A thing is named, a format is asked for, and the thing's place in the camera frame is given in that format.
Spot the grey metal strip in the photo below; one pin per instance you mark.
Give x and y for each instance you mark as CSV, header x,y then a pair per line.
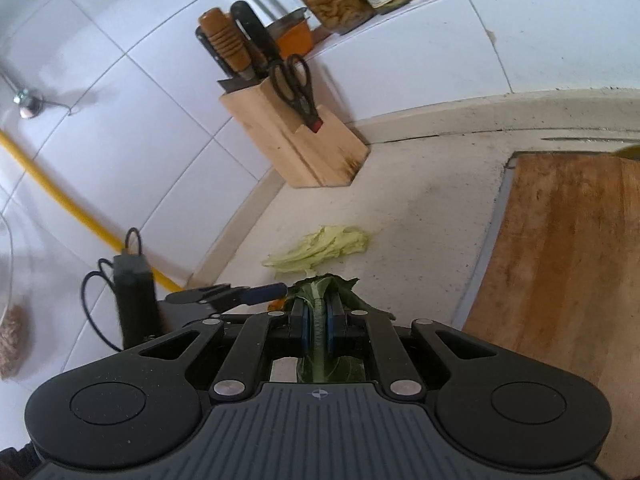
x,y
495,240

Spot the dark green round leaf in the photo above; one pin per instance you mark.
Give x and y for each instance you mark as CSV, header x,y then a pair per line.
x,y
320,290

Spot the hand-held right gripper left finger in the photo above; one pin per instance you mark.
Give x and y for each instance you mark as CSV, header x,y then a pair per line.
x,y
306,327

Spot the black scissors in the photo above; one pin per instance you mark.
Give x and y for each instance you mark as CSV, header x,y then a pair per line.
x,y
303,107

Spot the wooden knife block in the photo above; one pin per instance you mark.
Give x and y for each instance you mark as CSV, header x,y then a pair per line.
x,y
300,145

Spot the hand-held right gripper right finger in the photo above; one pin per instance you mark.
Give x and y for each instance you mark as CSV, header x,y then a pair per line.
x,y
331,327

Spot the orange peel piece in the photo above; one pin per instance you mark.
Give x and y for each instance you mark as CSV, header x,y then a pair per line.
x,y
276,305

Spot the yellow pipe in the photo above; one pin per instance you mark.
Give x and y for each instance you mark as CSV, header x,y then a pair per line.
x,y
60,195

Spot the metal bowl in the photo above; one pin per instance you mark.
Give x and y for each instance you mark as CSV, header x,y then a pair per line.
x,y
287,20

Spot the green round dish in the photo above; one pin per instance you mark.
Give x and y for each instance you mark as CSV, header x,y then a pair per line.
x,y
629,151

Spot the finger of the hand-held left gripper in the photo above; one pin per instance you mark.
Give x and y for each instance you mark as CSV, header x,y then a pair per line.
x,y
265,294
200,295

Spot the pale cabbage leaf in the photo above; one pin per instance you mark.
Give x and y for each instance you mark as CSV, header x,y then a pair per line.
x,y
320,247

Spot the orange bowl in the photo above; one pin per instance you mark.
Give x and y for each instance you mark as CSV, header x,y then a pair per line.
x,y
295,40

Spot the wooden cutting board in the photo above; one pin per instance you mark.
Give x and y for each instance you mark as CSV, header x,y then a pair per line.
x,y
565,270

